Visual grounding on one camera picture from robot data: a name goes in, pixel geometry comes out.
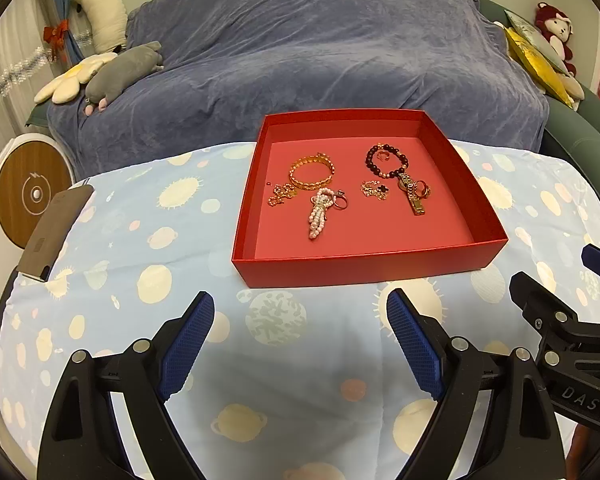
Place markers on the green sofa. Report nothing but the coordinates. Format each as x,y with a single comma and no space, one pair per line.
585,124

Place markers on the grey silver pillow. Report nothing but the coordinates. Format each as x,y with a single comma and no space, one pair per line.
534,37

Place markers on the white flower plush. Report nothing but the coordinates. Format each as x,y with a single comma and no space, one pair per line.
65,87

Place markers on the cream long plush toy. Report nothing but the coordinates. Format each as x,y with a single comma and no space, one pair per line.
108,20

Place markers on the blue planet print sheet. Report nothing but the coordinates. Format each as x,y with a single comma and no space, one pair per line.
291,383

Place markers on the red monkey plush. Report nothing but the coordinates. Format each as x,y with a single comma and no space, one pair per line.
556,28

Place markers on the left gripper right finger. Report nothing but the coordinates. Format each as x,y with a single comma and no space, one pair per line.
520,438

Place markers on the gold satin pillow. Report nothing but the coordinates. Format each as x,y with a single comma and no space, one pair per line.
538,67

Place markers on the round wooden fan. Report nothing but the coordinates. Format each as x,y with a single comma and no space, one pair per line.
32,170

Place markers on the purple velvet blanket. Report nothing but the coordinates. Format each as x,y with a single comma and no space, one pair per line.
229,63

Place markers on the gold hoop earring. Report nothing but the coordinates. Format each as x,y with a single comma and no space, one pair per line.
374,188

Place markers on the red curtain tie bow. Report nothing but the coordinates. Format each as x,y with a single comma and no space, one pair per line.
56,37

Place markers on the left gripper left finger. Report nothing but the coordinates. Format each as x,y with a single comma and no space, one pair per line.
81,438

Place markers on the grey plush animal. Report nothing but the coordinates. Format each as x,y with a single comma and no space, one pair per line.
114,77

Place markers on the red cardboard box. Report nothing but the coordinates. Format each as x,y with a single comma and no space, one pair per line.
369,240

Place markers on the gold chain bangle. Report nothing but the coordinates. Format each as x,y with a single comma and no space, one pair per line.
309,173

